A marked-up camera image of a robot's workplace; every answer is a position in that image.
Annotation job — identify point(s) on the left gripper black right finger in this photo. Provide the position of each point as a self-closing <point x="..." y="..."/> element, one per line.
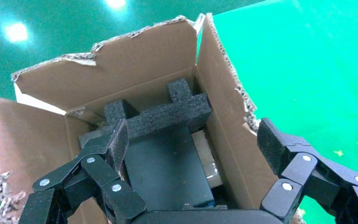
<point x="302" y="176"/>

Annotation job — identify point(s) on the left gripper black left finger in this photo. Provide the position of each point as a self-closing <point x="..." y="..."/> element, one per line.
<point x="98" y="173"/>

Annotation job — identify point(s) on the large open cardboard carton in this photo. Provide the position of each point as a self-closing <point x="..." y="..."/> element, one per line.
<point x="135" y="68"/>

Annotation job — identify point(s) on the black flat panel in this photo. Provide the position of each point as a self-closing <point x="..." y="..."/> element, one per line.
<point x="166" y="167"/>

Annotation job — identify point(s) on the black foam insert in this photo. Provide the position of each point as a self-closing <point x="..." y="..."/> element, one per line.
<point x="166" y="114"/>

